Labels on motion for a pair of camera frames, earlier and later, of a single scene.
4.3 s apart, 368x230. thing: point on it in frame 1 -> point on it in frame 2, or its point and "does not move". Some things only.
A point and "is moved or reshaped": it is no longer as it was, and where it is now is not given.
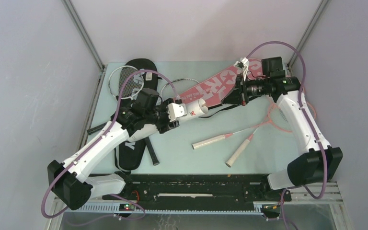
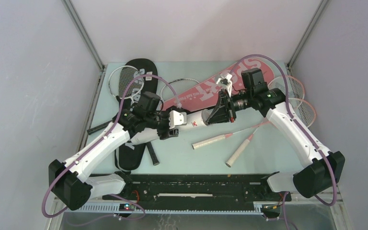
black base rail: x=198 y=191 does not move
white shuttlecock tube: x=195 y=109 -> x=195 y=119
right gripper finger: x=235 y=97 -> x=222 y=114
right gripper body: x=256 y=87 -> x=242 y=102
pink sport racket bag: x=216 y=90 is moved or reshaped
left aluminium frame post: x=97 y=83 does not move
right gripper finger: x=239 y=82 -> x=224 y=100
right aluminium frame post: x=291 y=62 does not move
